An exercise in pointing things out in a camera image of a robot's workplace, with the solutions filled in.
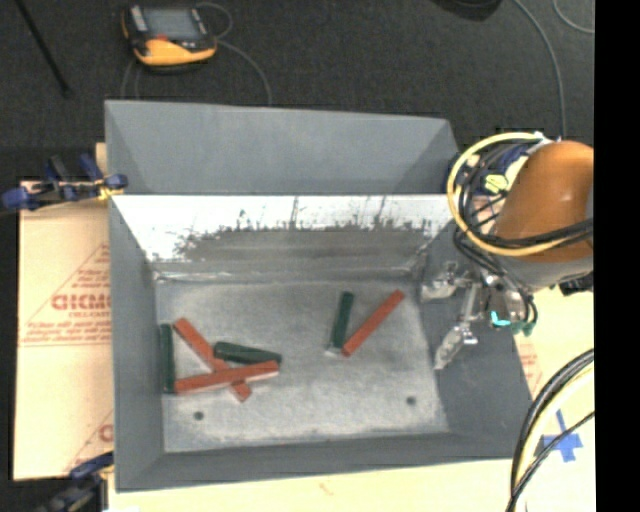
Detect brown cardboard board, red print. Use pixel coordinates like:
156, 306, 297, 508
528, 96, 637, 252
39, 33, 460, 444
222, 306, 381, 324
12, 178, 117, 482

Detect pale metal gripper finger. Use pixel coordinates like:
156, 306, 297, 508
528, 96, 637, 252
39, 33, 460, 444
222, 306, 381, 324
432, 322, 479, 372
419, 261, 473, 302

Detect red-brown flat block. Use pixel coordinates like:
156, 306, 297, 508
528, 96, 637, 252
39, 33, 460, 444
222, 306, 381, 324
341, 289, 406, 358
173, 360, 280, 396
172, 317, 253, 403

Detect grey metal bin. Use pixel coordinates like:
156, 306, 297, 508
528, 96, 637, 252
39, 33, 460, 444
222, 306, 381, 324
103, 99, 534, 491

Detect black cylinder on white bracket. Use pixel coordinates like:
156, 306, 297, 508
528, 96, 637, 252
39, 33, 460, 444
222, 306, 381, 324
558, 275, 595, 297

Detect dark green flat block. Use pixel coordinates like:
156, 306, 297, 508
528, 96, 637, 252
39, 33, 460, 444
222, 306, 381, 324
213, 341, 284, 366
159, 323, 177, 395
324, 291, 356, 357

